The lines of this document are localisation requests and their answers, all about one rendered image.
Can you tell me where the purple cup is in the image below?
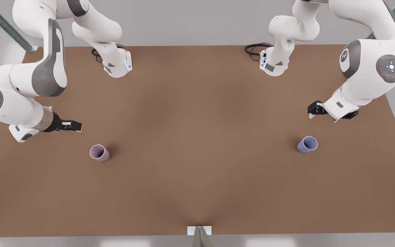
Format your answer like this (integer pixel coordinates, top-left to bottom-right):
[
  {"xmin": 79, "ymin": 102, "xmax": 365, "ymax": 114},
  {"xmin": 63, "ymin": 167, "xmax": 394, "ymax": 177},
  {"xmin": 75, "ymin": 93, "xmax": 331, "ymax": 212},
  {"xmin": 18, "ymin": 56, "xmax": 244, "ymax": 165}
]
[{"xmin": 297, "ymin": 136, "xmax": 319, "ymax": 154}]

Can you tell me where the pink cup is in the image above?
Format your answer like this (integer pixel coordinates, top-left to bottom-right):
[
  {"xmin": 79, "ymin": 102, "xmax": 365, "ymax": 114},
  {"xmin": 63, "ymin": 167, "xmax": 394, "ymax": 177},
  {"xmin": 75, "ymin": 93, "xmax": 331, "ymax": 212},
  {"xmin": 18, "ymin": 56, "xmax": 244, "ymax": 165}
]
[{"xmin": 89, "ymin": 144, "xmax": 110, "ymax": 162}]

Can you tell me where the black cable loop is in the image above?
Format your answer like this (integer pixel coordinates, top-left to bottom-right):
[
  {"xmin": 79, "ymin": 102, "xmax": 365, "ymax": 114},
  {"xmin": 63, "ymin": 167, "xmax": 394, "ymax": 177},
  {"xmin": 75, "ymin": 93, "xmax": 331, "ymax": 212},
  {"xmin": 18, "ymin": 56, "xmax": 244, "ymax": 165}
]
[
  {"xmin": 91, "ymin": 44, "xmax": 125, "ymax": 63},
  {"xmin": 244, "ymin": 43, "xmax": 273, "ymax": 62}
]

